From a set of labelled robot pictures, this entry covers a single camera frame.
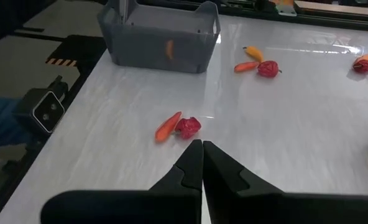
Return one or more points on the black hazard-striped floor mat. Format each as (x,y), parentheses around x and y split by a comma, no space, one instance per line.
(78,49)

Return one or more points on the grey plastic basket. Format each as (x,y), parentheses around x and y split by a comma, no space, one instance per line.
(146,53)

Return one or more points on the black table-level camera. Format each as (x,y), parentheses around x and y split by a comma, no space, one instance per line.
(42,109)

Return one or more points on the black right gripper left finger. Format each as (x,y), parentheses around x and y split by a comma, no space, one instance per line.
(125,208)

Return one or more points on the small orange pepper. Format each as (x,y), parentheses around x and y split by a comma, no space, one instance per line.
(169,49)

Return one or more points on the red pepper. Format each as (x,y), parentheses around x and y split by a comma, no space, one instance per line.
(363,66)
(268,69)
(187,127)

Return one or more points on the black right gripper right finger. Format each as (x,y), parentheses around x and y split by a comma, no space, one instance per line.
(280,211)

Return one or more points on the white mounting bracket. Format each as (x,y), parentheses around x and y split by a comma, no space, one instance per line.
(286,11)

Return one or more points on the orange carrot toy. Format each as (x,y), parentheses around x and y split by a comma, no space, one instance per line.
(167,128)

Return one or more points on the tan board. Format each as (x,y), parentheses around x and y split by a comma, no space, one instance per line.
(333,7)

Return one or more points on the yellow-orange pepper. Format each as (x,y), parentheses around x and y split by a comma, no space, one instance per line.
(255,53)

